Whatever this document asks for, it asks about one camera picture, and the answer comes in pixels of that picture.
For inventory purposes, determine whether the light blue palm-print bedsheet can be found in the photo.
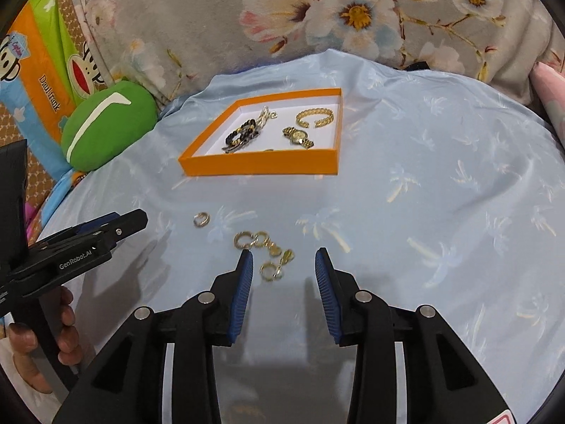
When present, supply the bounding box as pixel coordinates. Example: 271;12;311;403
33;48;565;424

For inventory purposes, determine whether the colourful cartoon printed blanket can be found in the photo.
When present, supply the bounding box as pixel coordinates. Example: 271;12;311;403
0;0;111;177

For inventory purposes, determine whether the brown patterned mat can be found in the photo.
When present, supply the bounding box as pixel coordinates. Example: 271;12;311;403
25;139;60;206

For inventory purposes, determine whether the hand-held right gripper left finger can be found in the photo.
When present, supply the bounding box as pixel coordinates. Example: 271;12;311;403
53;249;254;424

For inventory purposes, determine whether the gold wristwatch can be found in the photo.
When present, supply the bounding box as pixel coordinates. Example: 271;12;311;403
282;126;315;150

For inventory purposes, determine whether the grey floral quilt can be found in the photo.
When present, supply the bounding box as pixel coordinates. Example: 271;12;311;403
75;0;565;113

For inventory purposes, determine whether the pink cartoon pillow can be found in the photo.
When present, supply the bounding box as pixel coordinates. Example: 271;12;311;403
530;63;565;142

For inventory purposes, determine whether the white pearl bracelet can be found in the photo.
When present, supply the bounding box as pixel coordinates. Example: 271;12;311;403
254;105;279;130

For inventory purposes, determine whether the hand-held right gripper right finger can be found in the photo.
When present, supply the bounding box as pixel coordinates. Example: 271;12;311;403
314;247;508;424

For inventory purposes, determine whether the black bead bracelet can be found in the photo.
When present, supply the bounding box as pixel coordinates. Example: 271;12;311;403
222;119;262;154

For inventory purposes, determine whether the orange shallow cardboard box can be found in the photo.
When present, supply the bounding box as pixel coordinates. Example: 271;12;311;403
179;88;344;177

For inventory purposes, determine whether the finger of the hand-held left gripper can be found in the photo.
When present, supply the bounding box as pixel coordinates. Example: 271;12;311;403
31;212;121;250
90;209;149;248

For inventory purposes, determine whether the green round pillow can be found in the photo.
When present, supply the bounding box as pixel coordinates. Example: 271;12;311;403
60;80;159;173

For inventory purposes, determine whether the person's left hand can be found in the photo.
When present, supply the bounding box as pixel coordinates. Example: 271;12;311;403
8;286;84;391

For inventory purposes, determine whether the gold chain-pattern bangle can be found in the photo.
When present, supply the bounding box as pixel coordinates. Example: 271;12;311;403
295;107;334;129

